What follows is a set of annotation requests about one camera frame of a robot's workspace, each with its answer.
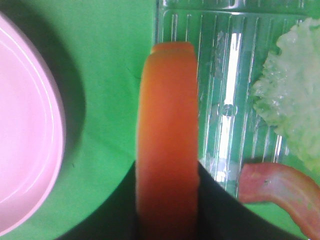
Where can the pink round plate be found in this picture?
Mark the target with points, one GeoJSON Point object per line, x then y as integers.
{"type": "Point", "coordinates": [32, 128]}

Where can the bacon strip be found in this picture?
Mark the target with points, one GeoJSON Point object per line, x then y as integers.
{"type": "Point", "coordinates": [285, 186]}

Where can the right clear plastic tray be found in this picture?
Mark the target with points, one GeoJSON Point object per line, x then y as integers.
{"type": "Point", "coordinates": [232, 39]}

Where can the green lettuce leaf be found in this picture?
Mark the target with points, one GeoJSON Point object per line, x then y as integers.
{"type": "Point", "coordinates": [287, 93]}

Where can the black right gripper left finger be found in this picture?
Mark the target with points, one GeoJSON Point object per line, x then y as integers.
{"type": "Point", "coordinates": [114, 219]}

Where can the green tablecloth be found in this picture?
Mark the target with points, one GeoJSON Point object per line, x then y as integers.
{"type": "Point", "coordinates": [95, 50]}

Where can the bread slice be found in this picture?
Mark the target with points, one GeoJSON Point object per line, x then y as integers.
{"type": "Point", "coordinates": [166, 168]}

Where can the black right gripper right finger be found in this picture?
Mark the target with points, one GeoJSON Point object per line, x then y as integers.
{"type": "Point", "coordinates": [222, 217]}

